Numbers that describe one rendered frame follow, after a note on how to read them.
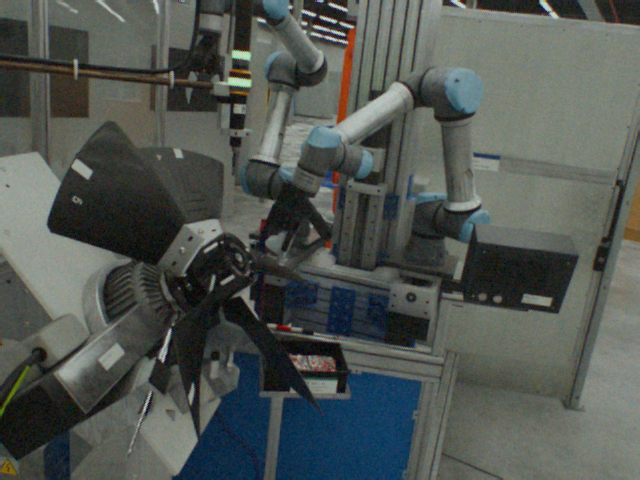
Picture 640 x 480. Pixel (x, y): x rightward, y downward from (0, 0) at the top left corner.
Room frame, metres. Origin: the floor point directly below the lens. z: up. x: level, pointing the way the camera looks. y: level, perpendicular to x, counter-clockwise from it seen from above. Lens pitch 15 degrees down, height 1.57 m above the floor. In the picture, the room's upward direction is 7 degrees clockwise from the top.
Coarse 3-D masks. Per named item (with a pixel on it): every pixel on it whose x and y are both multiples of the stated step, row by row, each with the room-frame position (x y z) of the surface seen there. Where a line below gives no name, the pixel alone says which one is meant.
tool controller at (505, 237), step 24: (480, 240) 1.38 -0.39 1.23; (504, 240) 1.40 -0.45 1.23; (528, 240) 1.41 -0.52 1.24; (552, 240) 1.42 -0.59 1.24; (480, 264) 1.39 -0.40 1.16; (504, 264) 1.38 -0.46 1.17; (528, 264) 1.37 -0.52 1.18; (552, 264) 1.36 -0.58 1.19; (480, 288) 1.41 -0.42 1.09; (504, 288) 1.40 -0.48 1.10; (528, 288) 1.39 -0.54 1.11; (552, 288) 1.38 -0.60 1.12; (552, 312) 1.40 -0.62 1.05
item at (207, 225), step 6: (198, 222) 1.13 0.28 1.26; (204, 222) 1.13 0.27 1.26; (210, 222) 1.13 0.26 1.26; (216, 222) 1.14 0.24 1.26; (192, 228) 1.11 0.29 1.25; (204, 228) 1.12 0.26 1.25; (210, 228) 1.12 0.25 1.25; (216, 228) 1.12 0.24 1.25; (204, 234) 1.10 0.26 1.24; (210, 234) 1.11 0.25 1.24; (216, 234) 1.11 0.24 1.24; (204, 240) 1.09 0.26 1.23
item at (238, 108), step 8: (232, 96) 1.13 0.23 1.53; (240, 96) 1.13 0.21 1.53; (232, 104) 1.13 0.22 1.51; (240, 104) 1.13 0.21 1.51; (232, 112) 1.13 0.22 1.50; (240, 112) 1.13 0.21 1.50; (232, 120) 1.13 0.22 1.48; (240, 120) 1.13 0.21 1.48; (232, 128) 1.13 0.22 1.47; (240, 128) 1.13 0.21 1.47; (232, 136) 1.13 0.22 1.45; (232, 144) 1.13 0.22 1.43; (240, 144) 1.14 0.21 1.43
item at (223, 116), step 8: (216, 88) 1.11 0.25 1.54; (224, 88) 1.11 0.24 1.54; (216, 96) 1.11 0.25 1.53; (224, 96) 1.11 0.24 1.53; (224, 104) 1.11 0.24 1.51; (224, 112) 1.12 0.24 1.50; (224, 120) 1.12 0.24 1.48; (224, 128) 1.12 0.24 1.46; (240, 136) 1.11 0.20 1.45; (248, 136) 1.12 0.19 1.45
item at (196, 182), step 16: (176, 160) 1.25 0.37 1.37; (192, 160) 1.28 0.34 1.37; (208, 160) 1.31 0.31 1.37; (160, 176) 1.19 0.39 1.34; (176, 176) 1.21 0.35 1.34; (192, 176) 1.22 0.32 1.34; (208, 176) 1.25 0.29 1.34; (176, 192) 1.17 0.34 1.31; (192, 192) 1.18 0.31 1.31; (208, 192) 1.20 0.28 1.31; (192, 208) 1.15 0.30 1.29; (208, 208) 1.16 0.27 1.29
